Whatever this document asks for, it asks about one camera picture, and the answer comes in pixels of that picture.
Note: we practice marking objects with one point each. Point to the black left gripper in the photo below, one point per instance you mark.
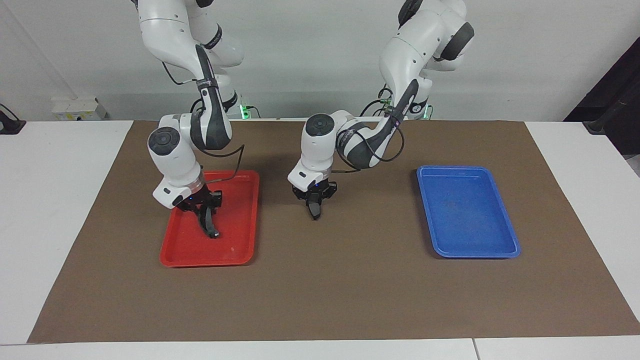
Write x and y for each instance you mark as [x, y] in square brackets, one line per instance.
[315, 191]

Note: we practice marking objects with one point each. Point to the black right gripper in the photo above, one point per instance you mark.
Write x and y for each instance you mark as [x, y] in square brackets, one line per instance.
[200, 200]

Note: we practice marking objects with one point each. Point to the short dark brake pad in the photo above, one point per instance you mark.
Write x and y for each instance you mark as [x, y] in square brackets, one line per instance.
[315, 212]

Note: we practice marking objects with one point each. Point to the long curved brake pad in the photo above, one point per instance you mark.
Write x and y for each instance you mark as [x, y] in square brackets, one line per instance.
[212, 231]

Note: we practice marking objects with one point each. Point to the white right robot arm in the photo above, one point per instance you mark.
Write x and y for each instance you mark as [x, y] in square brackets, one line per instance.
[172, 150]

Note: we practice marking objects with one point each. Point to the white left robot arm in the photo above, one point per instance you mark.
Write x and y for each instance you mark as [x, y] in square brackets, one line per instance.
[320, 145]

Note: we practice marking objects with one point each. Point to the red plastic tray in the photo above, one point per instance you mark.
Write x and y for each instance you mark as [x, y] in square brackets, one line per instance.
[235, 235]

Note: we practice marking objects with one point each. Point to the brown table mat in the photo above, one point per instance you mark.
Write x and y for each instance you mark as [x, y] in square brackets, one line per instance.
[330, 290]

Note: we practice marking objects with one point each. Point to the blue plastic tray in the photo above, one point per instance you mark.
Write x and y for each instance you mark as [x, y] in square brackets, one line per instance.
[465, 215]

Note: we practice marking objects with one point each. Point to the black table clamp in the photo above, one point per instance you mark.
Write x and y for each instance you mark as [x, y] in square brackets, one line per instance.
[9, 122]

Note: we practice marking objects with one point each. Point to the dark furniture piece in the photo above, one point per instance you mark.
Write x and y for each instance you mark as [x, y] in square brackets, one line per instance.
[615, 105]

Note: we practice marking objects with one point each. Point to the white wall socket box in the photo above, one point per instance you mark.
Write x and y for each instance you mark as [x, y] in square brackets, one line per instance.
[77, 107]

